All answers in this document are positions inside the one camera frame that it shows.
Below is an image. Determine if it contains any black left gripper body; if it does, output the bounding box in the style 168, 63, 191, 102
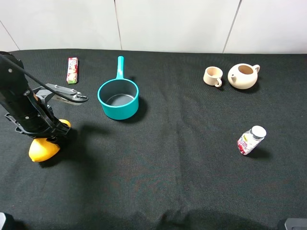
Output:
0, 58, 60, 139

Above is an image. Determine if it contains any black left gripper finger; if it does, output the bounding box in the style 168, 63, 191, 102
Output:
51, 121, 71, 144

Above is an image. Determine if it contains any yellow mango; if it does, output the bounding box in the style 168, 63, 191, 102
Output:
28, 132, 68, 162

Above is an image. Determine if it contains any grey robot base corner left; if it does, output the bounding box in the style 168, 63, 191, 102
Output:
0, 212, 7, 230

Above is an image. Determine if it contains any grey robot base corner right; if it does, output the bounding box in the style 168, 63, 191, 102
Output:
284, 218, 307, 230

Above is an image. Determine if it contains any red candy box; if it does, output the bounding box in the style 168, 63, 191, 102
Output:
66, 57, 79, 84

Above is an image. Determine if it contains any teal saucepan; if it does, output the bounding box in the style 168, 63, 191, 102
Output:
97, 56, 139, 120

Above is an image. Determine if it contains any black table cloth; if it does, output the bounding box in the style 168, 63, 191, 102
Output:
0, 49, 307, 230

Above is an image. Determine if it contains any beige cup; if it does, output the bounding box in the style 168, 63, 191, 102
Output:
203, 66, 223, 88

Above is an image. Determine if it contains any candy jar with silver lid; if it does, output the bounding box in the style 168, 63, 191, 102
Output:
237, 126, 267, 156

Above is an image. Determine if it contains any beige teapot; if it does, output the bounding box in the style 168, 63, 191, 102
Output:
227, 63, 260, 90

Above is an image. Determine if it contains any black camera cable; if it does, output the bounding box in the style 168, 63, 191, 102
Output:
0, 53, 90, 103

